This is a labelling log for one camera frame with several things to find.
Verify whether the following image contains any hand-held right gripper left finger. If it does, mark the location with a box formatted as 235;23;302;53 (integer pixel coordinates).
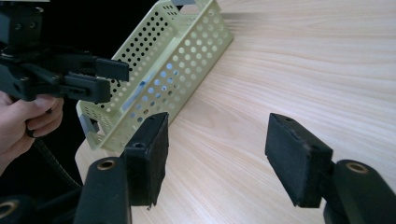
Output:
123;111;170;208

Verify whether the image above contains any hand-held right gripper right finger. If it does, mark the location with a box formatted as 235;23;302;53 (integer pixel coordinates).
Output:
264;112;334;209

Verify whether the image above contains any pale yellow perforated plastic basket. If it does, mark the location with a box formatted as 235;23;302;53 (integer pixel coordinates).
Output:
76;0;234;154

